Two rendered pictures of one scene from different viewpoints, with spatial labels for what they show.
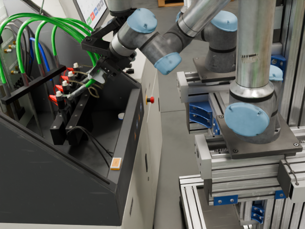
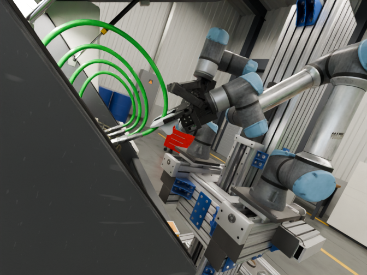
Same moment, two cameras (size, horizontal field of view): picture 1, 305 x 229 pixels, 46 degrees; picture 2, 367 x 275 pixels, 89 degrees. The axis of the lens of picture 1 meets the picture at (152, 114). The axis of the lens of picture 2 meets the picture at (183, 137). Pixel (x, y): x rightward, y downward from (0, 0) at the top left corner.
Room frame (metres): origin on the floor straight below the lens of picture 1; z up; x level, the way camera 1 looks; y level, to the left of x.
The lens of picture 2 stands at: (0.59, 0.48, 1.29)
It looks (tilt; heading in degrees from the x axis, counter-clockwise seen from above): 9 degrees down; 323
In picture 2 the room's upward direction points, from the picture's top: 21 degrees clockwise
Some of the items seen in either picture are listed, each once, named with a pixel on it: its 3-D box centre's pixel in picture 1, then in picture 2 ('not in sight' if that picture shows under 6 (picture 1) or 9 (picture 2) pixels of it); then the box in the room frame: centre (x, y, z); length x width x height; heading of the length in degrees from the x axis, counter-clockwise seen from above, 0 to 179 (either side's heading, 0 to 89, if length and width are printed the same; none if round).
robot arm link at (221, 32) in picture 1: (221, 29); (206, 130); (1.46, -0.32, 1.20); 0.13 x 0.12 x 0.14; 52
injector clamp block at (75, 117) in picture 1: (76, 119); not in sight; (1.32, 0.33, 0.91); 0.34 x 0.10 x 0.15; 172
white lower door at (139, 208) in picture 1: (141, 215); not in sight; (1.16, 0.09, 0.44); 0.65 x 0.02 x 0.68; 172
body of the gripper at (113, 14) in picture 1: (125, 27); (199, 92); (1.15, 0.06, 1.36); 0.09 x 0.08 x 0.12; 82
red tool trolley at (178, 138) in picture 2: not in sight; (181, 140); (4.61, -2.53, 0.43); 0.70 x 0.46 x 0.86; 26
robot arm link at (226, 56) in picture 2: not in sight; (215, 57); (1.22, 0.00, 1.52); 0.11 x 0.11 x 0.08; 52
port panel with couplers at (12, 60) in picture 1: (11, 46); not in sight; (1.47, 0.57, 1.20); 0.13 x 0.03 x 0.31; 172
